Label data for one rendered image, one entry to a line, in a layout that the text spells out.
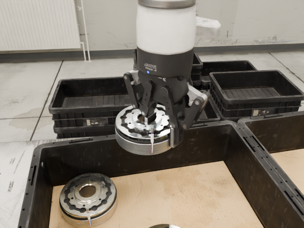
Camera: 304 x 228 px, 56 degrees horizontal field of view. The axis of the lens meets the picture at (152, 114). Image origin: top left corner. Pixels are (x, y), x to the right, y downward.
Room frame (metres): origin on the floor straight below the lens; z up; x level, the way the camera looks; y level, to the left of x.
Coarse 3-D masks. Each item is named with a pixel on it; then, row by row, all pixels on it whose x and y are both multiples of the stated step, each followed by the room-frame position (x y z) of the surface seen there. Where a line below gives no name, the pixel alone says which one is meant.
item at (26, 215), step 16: (192, 128) 0.46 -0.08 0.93; (208, 128) 0.46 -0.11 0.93; (240, 128) 0.46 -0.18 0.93; (48, 144) 0.41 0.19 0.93; (64, 144) 0.41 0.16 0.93; (80, 144) 0.41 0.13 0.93; (32, 160) 0.37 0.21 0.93; (256, 160) 0.37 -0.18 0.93; (32, 176) 0.33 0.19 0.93; (272, 176) 0.33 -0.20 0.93; (32, 192) 0.29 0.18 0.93; (288, 192) 0.29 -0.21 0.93; (32, 208) 0.27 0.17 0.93
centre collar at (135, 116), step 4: (136, 112) 0.39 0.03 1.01; (140, 112) 0.39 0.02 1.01; (132, 116) 0.38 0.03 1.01; (136, 116) 0.38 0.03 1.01; (156, 116) 0.38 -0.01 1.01; (160, 116) 0.38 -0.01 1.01; (132, 120) 0.37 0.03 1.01; (136, 120) 0.37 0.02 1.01; (156, 120) 0.37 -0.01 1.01; (160, 120) 0.37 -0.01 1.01; (136, 124) 0.36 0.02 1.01; (140, 124) 0.36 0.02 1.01; (144, 124) 0.36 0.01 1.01; (148, 124) 0.36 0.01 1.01; (152, 124) 0.36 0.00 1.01; (156, 124) 0.36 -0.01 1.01
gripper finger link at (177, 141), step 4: (180, 120) 0.33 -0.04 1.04; (180, 124) 0.33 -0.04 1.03; (192, 124) 0.33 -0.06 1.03; (180, 128) 0.33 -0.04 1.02; (176, 132) 0.34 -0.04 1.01; (180, 132) 0.34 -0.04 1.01; (176, 136) 0.34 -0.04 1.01; (180, 136) 0.34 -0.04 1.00; (176, 140) 0.34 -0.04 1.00; (180, 140) 0.34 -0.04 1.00; (176, 144) 0.33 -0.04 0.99
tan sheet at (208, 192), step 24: (192, 168) 0.45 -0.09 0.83; (216, 168) 0.45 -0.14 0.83; (120, 192) 0.38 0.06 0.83; (144, 192) 0.38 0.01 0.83; (168, 192) 0.38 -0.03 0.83; (192, 192) 0.38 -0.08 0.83; (216, 192) 0.38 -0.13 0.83; (240, 192) 0.38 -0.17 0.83; (120, 216) 0.33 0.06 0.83; (144, 216) 0.33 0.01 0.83; (168, 216) 0.33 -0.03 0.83; (192, 216) 0.33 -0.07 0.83; (216, 216) 0.33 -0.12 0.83; (240, 216) 0.33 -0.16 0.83
